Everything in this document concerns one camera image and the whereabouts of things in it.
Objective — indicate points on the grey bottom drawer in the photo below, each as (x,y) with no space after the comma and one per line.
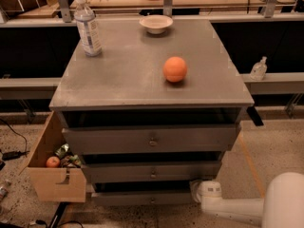
(142,198)

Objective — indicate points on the grey drawer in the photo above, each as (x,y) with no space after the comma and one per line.
(88,141)
(142,198)
(151,171)

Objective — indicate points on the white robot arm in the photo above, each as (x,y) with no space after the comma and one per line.
(282,206)

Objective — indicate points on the grey drawer cabinet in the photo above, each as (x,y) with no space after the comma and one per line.
(124,87)

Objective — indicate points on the grey top drawer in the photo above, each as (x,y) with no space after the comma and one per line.
(88,141)

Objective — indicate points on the grey middle drawer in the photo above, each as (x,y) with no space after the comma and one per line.
(151,171)

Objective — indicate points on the orange ball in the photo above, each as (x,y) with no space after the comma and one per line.
(174,69)

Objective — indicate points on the white ceramic bowl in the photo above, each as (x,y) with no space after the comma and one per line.
(156,24)

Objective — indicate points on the green snack packets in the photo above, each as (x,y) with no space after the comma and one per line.
(67,158)

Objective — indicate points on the clear sanitizer pump bottle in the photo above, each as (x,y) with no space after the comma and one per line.
(259,69)

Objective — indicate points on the clear plastic water bottle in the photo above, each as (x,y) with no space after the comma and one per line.
(88,28)

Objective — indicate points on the red apple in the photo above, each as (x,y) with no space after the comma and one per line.
(53,162)

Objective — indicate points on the wooden box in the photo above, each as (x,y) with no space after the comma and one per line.
(54,184)

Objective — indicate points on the black power adapter with cable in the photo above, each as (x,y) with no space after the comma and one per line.
(13,155)

